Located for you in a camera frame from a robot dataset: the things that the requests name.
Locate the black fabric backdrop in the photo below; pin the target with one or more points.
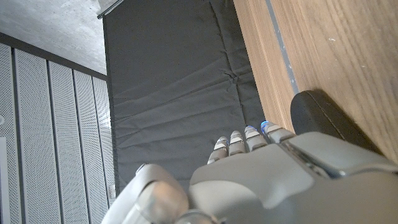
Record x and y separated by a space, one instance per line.
174 77

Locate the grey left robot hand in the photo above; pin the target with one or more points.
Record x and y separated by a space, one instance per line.
280 186

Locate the black glasses case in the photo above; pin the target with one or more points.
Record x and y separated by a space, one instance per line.
317 115

